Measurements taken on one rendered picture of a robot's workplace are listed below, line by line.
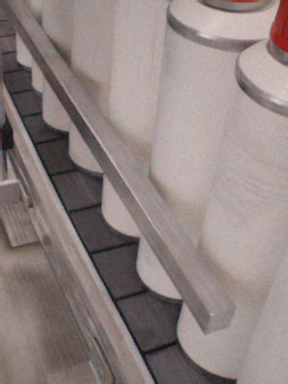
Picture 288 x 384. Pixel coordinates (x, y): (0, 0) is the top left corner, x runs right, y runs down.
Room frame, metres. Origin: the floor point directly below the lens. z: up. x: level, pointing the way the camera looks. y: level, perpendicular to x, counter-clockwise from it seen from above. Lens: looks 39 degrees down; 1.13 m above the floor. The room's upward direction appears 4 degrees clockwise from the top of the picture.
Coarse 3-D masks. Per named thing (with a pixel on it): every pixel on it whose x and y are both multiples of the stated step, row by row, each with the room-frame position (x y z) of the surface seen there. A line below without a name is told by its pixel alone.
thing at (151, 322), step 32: (0, 32) 0.53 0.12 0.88; (32, 96) 0.40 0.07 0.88; (32, 128) 0.35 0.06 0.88; (64, 160) 0.32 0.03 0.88; (64, 192) 0.28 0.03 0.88; (96, 192) 0.29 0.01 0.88; (96, 224) 0.26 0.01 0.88; (96, 256) 0.23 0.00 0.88; (128, 256) 0.23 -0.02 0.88; (128, 288) 0.20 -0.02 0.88; (128, 320) 0.18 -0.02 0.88; (160, 320) 0.18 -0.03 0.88; (160, 352) 0.16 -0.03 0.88
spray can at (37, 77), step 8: (32, 0) 0.41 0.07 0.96; (40, 0) 0.40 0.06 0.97; (32, 8) 0.41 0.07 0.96; (40, 8) 0.40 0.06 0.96; (40, 16) 0.40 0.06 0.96; (40, 24) 0.40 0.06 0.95; (32, 56) 0.41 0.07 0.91; (32, 64) 0.41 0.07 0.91; (32, 72) 0.41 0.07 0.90; (40, 72) 0.40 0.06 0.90; (32, 80) 0.41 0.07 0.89; (40, 80) 0.40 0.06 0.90; (32, 88) 0.41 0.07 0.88; (40, 88) 0.40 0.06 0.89; (40, 96) 0.40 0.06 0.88
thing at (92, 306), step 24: (24, 144) 0.34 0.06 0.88; (24, 168) 0.31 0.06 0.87; (24, 192) 0.32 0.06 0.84; (48, 192) 0.28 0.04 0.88; (48, 216) 0.26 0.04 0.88; (72, 240) 0.24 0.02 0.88; (72, 264) 0.22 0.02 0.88; (72, 288) 0.22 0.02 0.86; (96, 288) 0.20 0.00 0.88; (72, 312) 0.22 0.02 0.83; (96, 312) 0.19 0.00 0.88; (96, 336) 0.18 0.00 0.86; (120, 336) 0.17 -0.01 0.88; (120, 360) 0.16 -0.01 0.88
